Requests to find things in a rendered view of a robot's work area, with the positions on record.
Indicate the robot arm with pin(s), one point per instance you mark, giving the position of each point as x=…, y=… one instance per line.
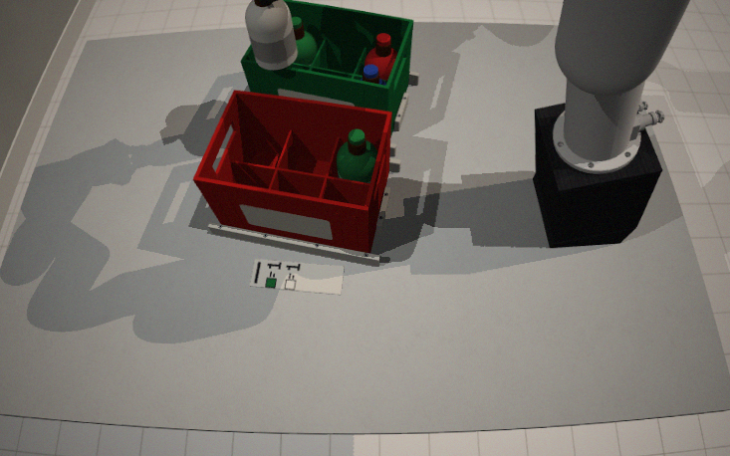
x=607, y=48

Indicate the white paper pick list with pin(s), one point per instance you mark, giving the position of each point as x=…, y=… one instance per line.
x=296, y=276

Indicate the green plastic crate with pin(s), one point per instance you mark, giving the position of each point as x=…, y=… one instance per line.
x=344, y=38

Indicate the red plastic crate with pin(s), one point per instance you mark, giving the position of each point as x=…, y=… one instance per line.
x=279, y=134

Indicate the white bottle with grey label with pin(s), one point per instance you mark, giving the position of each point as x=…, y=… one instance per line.
x=271, y=32

